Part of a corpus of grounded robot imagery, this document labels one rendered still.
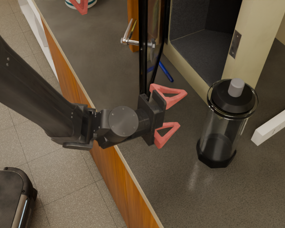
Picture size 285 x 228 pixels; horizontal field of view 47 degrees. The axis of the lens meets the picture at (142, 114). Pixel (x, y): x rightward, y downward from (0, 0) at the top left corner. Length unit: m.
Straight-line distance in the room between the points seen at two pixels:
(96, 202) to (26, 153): 0.55
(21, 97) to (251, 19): 0.50
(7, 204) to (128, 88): 0.91
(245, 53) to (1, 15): 2.63
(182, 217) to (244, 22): 0.46
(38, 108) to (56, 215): 1.43
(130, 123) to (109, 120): 0.04
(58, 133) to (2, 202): 1.15
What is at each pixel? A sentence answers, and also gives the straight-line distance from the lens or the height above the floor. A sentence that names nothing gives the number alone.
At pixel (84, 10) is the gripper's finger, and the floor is 1.21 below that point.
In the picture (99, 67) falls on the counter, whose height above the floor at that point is 0.94.
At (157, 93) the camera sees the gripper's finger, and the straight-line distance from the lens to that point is 0.66.
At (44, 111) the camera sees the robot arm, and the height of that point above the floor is 1.33.
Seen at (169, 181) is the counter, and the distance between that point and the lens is 0.84.
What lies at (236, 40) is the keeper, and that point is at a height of 1.21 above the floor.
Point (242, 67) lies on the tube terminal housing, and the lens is 0.85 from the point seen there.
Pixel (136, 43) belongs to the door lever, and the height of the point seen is 1.20.
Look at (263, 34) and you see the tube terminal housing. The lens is 0.82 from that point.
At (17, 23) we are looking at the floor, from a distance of 3.05.
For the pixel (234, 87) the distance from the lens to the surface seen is 0.68.
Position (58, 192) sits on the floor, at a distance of 1.92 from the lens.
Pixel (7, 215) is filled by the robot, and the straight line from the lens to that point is 1.67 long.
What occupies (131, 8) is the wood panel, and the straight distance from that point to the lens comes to 1.04.
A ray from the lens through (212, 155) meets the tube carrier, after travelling 0.83.
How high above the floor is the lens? 1.69
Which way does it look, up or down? 52 degrees down
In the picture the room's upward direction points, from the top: straight up
